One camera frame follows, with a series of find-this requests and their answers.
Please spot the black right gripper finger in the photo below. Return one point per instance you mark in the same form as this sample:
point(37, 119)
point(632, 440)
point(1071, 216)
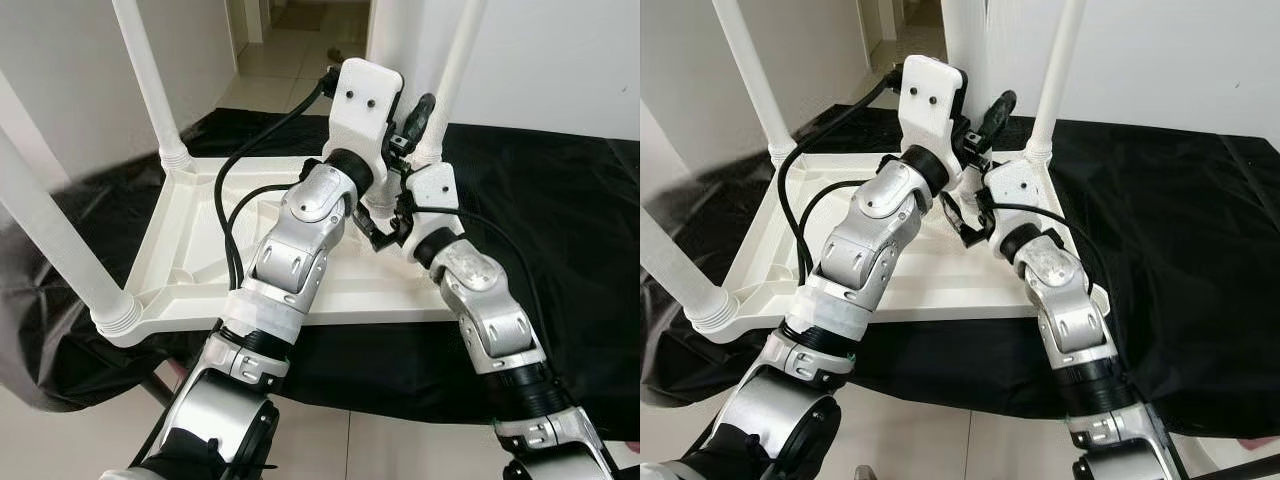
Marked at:
point(955, 225)
point(375, 235)

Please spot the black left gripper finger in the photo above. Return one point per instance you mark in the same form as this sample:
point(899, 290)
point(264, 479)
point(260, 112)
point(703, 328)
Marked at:
point(422, 112)
point(1000, 110)

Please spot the white plastic children table top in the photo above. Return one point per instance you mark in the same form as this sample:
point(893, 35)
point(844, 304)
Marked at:
point(790, 260)
point(200, 260)

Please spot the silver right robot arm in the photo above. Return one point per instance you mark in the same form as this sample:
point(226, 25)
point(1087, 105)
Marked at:
point(1070, 300)
point(490, 310)

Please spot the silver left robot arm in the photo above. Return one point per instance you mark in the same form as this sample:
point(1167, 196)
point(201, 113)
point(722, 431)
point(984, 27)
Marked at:
point(870, 250)
point(290, 260)

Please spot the black table cloth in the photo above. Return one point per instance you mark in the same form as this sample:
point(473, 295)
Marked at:
point(580, 250)
point(1200, 250)

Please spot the black metal table leg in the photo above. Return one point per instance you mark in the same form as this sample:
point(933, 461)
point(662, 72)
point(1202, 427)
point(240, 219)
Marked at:
point(1240, 467)
point(158, 390)

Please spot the pink rounded object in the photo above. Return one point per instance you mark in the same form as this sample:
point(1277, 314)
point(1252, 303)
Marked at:
point(1262, 443)

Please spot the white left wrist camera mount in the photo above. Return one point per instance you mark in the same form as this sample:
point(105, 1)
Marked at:
point(930, 95)
point(360, 100)

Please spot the white door frame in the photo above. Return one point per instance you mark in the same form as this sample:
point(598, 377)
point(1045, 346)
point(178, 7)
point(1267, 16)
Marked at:
point(882, 20)
point(248, 20)

